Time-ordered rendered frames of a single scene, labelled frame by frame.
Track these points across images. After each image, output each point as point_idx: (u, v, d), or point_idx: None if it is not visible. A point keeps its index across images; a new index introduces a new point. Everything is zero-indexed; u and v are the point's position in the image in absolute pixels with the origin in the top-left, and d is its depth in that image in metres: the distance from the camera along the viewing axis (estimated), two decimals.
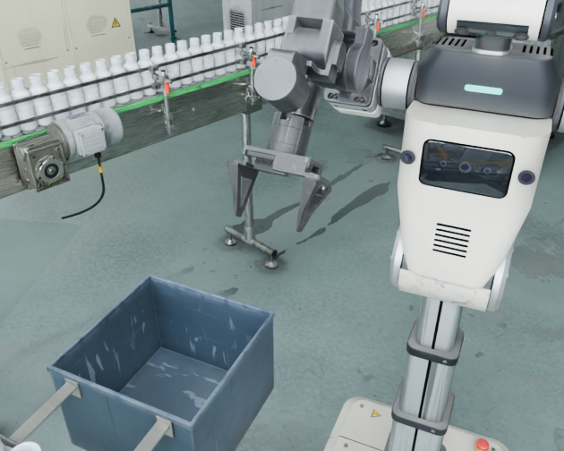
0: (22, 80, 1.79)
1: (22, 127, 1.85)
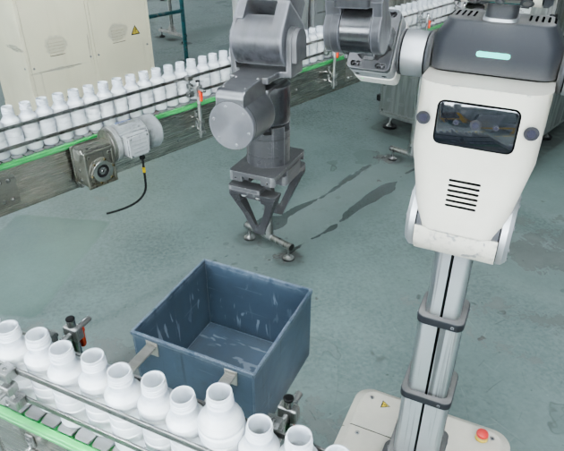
0: (77, 90, 2.02)
1: (76, 132, 2.08)
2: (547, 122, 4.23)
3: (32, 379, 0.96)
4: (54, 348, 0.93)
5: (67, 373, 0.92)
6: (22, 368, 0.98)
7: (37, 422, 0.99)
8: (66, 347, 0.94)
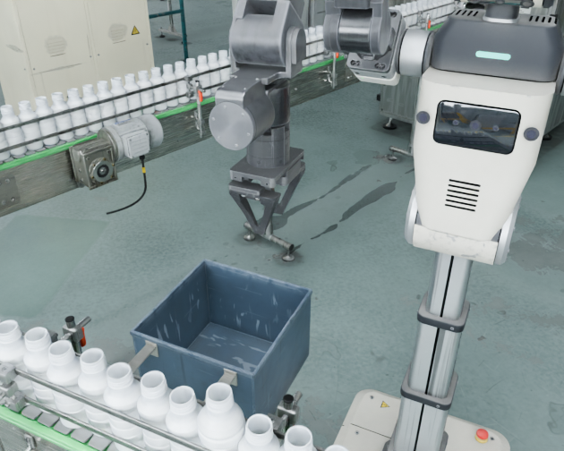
0: (77, 90, 2.02)
1: (76, 132, 2.08)
2: (547, 122, 4.23)
3: None
4: (54, 348, 0.92)
5: (67, 373, 0.92)
6: (22, 368, 0.98)
7: (37, 422, 0.99)
8: (66, 347, 0.93)
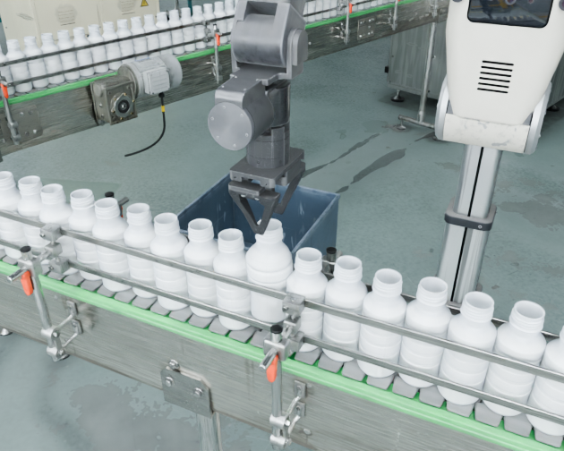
0: (98, 26, 2.04)
1: (96, 70, 2.09)
2: (555, 90, 4.24)
3: (76, 242, 0.98)
4: (99, 205, 0.94)
5: (113, 228, 0.93)
6: None
7: (79, 288, 1.01)
8: (111, 206, 0.95)
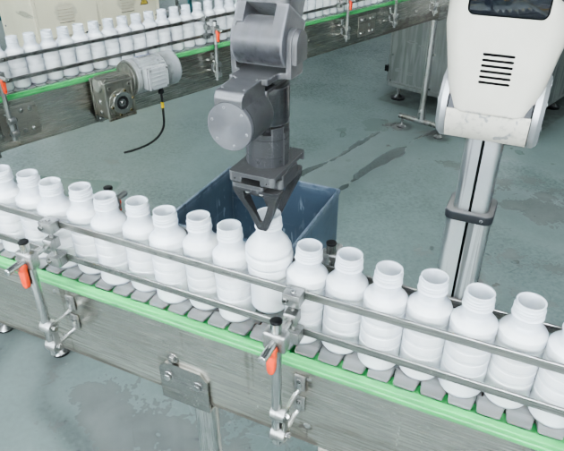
0: (98, 22, 2.03)
1: (95, 65, 2.08)
2: (555, 89, 4.23)
3: (74, 234, 0.97)
4: (98, 198, 0.93)
5: (111, 221, 0.92)
6: None
7: (77, 282, 1.00)
8: (109, 199, 0.94)
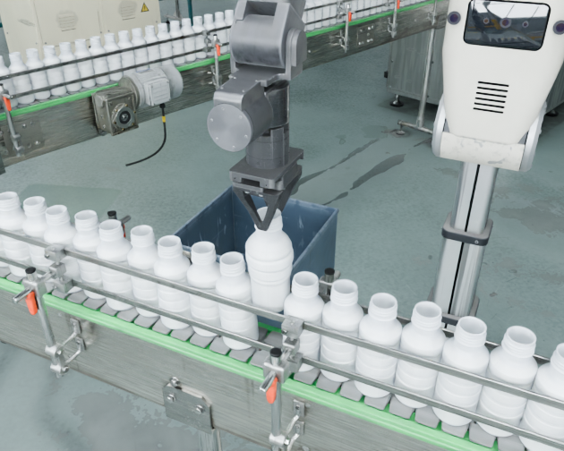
0: (99, 38, 2.06)
1: (98, 80, 2.11)
2: (553, 96, 4.26)
3: (81, 262, 1.00)
4: (104, 226, 0.96)
5: (115, 250, 0.95)
6: None
7: (82, 306, 1.03)
8: (115, 227, 0.97)
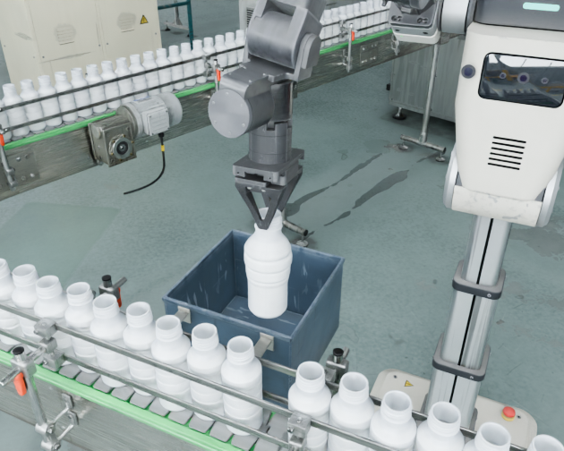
0: (97, 66, 2.00)
1: (95, 109, 2.05)
2: None
3: (74, 337, 0.94)
4: (98, 302, 0.90)
5: (110, 327, 0.89)
6: None
7: (75, 381, 0.97)
8: (110, 302, 0.91)
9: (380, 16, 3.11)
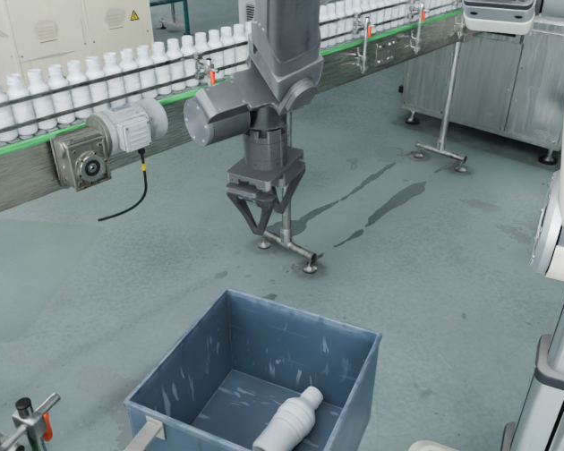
0: (60, 67, 1.62)
1: (59, 120, 1.67)
2: None
3: None
4: None
5: None
6: None
7: None
8: None
9: (398, 10, 2.73)
